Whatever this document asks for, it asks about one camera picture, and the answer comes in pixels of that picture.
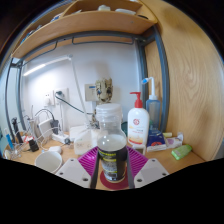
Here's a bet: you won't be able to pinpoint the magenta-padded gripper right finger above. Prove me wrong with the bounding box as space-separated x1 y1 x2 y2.
125 146 170 190

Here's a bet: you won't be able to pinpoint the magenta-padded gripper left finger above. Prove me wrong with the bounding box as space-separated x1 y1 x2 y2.
55 146 101 190

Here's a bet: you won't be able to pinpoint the clear bottle with black label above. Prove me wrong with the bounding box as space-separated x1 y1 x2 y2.
95 103 129 183

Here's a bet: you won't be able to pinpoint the white mug with blue print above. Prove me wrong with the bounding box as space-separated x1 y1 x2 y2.
34 150 64 175

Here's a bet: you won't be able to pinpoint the small white square case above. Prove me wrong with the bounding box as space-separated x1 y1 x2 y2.
132 143 147 156

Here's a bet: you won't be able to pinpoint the blue box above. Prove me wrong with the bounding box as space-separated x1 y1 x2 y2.
146 128 167 153

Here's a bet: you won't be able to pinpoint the white power strip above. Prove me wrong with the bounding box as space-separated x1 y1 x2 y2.
51 132 72 145

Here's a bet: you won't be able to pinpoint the white tube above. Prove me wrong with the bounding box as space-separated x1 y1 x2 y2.
163 132 185 149

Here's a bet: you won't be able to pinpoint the white lotion bottle, red pump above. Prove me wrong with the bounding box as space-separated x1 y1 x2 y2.
127 91 151 148

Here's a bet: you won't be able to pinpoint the black charger block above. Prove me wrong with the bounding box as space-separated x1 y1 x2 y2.
27 139 40 153

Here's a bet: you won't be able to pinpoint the white power adapter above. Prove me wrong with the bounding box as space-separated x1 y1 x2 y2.
37 118 56 138

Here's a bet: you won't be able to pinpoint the dark green jar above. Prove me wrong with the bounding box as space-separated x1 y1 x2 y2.
120 121 129 135

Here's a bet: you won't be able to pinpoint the black slim bottle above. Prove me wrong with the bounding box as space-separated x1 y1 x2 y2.
10 117 24 144

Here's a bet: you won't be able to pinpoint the blue tube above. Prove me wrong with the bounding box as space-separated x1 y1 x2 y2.
3 128 15 151

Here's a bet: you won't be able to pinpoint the wooden tree figurine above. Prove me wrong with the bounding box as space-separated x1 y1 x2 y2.
94 78 114 104

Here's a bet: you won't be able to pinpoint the white desk lamp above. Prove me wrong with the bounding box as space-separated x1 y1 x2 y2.
23 54 93 126

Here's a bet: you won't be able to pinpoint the wooden shelf unit with items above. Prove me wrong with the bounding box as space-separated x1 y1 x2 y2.
11 0 158 63

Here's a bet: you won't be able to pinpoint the dark cable with plug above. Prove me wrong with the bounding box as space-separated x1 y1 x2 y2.
54 90 94 116

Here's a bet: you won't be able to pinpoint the white wall sockets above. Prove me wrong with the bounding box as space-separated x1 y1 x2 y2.
42 87 70 107

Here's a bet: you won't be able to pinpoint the white wall card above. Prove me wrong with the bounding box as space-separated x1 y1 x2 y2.
84 83 99 102

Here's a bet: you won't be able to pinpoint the grey metal shelf frame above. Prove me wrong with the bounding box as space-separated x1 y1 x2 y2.
3 25 171 144

